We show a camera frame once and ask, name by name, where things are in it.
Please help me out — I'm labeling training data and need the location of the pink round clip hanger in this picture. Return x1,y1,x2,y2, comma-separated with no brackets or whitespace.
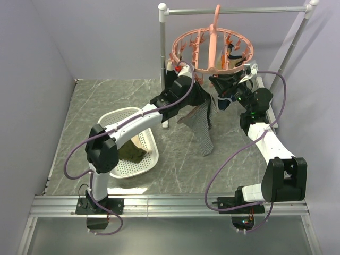
169,5,254,84

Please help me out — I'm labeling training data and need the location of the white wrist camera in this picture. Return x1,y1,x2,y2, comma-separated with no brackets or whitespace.
175,65,193,79
239,63,259,83

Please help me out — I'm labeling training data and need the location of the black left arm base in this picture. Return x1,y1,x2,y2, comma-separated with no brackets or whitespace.
75,197,124,231

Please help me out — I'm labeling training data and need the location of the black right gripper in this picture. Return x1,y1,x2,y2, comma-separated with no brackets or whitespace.
208,70,252,112

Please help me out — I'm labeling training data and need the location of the silver clothes rack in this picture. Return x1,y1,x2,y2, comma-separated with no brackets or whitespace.
156,0,319,129

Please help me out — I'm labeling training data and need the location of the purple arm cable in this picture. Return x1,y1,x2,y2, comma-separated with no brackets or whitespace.
64,60,197,236
204,71,287,232

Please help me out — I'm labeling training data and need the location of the olive green underwear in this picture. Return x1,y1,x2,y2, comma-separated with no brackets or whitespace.
118,140,146,164

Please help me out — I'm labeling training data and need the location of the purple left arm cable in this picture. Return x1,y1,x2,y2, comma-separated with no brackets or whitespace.
64,60,197,236

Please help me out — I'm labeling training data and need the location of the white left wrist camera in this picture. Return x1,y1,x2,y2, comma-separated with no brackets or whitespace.
175,65,193,79

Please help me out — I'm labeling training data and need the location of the beige hanging garment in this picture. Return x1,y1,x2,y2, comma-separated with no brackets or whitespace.
216,44,245,70

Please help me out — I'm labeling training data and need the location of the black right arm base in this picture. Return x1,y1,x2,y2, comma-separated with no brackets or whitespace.
212,197,265,232

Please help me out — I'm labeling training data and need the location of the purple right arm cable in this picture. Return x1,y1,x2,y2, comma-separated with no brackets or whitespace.
204,71,287,232

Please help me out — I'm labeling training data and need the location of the navy blue hanging underwear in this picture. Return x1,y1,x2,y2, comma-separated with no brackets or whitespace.
217,94,236,111

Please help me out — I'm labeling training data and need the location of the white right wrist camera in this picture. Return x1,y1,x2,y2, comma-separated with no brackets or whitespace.
239,63,259,83

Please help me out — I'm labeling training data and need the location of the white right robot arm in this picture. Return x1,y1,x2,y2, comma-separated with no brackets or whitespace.
204,71,308,213

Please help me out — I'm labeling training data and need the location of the white perforated laundry basket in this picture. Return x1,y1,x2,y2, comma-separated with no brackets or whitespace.
98,107,159,179

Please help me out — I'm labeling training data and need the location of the grey striped boxer underwear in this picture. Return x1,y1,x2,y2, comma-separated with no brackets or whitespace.
177,94,218,156

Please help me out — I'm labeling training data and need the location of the aluminium mounting rail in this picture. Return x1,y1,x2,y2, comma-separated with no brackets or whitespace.
17,194,322,254

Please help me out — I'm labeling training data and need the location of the beige underwear in basket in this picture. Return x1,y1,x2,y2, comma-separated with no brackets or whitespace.
131,135,152,153

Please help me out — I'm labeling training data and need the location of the black hanging sock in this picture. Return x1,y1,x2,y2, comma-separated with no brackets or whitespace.
165,60,177,89

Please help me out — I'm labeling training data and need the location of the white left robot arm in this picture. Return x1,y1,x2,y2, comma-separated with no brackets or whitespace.
85,75,210,214

